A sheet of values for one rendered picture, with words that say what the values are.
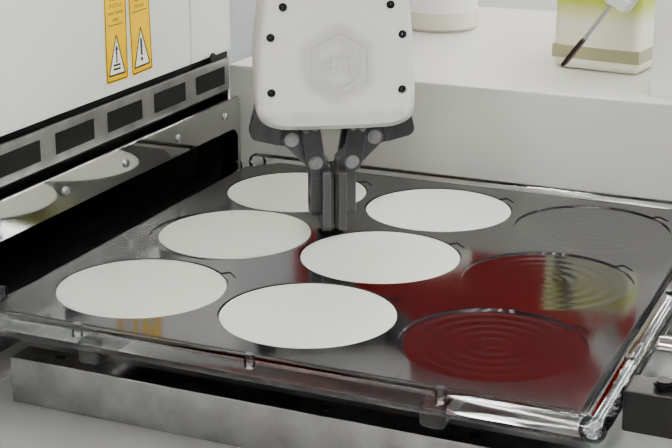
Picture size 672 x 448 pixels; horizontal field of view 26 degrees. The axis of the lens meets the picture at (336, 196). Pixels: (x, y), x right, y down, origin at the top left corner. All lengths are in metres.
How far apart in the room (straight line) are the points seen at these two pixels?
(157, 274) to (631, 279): 0.29
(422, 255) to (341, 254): 0.05
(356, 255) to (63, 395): 0.20
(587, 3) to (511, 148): 0.13
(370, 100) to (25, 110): 0.22
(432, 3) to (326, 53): 0.40
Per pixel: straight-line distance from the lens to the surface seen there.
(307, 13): 0.90
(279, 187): 1.06
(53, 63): 0.96
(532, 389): 0.73
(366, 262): 0.90
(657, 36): 1.07
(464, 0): 1.30
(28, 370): 0.91
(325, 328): 0.80
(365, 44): 0.91
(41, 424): 0.89
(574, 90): 1.09
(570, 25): 1.15
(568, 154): 1.08
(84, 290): 0.87
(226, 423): 0.85
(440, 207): 1.01
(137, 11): 1.04
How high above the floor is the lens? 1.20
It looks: 17 degrees down
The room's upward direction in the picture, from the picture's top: straight up
